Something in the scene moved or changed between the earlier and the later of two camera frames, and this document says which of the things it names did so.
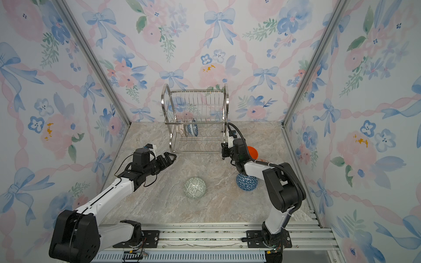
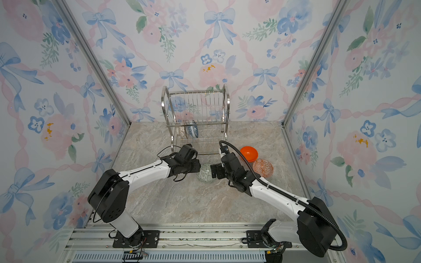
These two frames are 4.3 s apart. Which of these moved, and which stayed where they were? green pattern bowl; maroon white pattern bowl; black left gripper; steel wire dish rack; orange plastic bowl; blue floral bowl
Moved: green pattern bowl; black left gripper
Stayed: blue floral bowl; orange plastic bowl; steel wire dish rack; maroon white pattern bowl
